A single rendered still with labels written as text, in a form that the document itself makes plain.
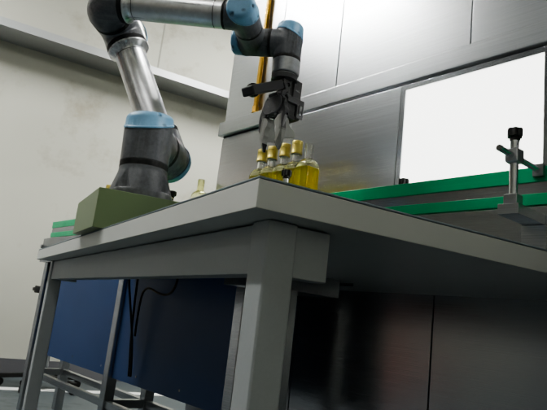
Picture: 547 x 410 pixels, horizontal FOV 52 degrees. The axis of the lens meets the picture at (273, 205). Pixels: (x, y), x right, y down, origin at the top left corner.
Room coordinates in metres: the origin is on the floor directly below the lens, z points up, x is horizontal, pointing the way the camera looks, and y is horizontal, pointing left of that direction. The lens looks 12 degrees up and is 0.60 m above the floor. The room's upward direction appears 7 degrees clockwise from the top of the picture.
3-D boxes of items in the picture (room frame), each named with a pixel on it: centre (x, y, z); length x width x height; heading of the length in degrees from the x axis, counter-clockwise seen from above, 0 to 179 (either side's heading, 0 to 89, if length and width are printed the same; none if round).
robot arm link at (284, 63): (1.41, 0.01, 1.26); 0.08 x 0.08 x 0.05
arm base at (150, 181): (1.31, 0.32, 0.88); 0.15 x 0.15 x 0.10
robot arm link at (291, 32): (1.41, 0.01, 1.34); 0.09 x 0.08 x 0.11; 81
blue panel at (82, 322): (2.23, 0.46, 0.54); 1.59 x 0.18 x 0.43; 40
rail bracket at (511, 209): (1.02, -0.46, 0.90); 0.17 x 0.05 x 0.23; 130
